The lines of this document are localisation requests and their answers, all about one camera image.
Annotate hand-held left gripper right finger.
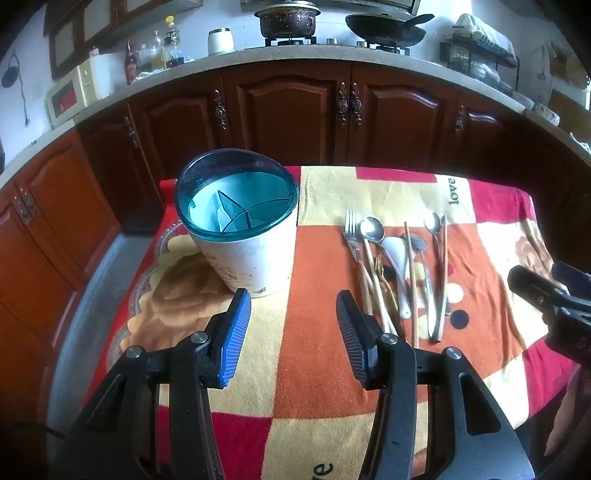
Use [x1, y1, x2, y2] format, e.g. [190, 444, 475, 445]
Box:
[335, 290, 536, 480]

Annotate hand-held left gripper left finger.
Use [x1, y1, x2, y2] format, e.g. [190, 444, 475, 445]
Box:
[46, 288, 252, 480]

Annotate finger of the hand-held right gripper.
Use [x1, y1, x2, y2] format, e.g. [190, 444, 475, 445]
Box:
[507, 265, 570, 308]

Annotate white utensil holder teal lid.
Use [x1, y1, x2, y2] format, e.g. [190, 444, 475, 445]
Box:
[175, 148, 301, 298]

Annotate wooden chopstick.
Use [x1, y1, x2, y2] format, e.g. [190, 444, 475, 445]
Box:
[403, 222, 420, 348]

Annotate silver spoon beige handle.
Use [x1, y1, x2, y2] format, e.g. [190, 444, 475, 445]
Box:
[359, 216, 398, 335]

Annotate printed checkered blanket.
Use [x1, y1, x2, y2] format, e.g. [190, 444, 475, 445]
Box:
[99, 165, 571, 480]

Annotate small gold fork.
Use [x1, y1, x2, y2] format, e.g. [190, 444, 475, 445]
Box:
[373, 255, 402, 333]

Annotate patterned bowl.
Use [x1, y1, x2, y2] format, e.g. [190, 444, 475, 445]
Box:
[533, 102, 561, 126]

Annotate row of brown cabinet doors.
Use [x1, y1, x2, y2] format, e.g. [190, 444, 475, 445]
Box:
[0, 60, 591, 365]

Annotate black dish rack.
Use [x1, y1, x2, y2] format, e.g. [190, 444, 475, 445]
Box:
[438, 14, 520, 95]

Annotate grey stone kitchen countertop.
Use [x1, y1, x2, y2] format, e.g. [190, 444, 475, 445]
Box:
[0, 44, 591, 185]

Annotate dark bottle red label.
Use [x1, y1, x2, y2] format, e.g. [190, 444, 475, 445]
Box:
[124, 41, 140, 85]

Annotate cream microwave oven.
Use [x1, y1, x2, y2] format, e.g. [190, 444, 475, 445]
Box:
[45, 54, 127, 131]

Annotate black wok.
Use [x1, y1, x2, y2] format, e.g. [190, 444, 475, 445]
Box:
[345, 13, 435, 48]

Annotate white canister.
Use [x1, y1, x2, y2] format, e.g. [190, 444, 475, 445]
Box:
[207, 28, 235, 56]

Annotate clear glass oil bottle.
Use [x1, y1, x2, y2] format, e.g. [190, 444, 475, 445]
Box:
[150, 30, 168, 70]

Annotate gas stove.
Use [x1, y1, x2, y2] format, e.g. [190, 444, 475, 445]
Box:
[264, 36, 411, 56]

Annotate yellow-capped oil bottle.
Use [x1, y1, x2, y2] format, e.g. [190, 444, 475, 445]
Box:
[164, 15, 184, 63]

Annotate dark cooking pot with lid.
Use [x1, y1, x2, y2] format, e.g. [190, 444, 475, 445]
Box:
[254, 0, 322, 39]

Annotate silver fork beige handle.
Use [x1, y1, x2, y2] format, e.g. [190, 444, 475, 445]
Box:
[343, 210, 375, 319]

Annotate brown wall cabinets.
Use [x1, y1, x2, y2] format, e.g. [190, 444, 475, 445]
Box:
[46, 0, 204, 81]

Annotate black wall device with cable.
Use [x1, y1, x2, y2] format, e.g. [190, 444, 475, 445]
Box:
[1, 52, 31, 125]

